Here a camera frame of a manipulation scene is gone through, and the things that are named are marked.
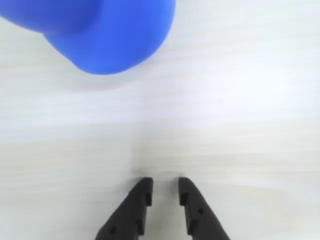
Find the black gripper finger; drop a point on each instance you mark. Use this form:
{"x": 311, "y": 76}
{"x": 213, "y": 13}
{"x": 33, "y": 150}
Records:
{"x": 132, "y": 212}
{"x": 202, "y": 215}

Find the blue rubber duck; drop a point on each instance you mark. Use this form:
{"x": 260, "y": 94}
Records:
{"x": 105, "y": 35}

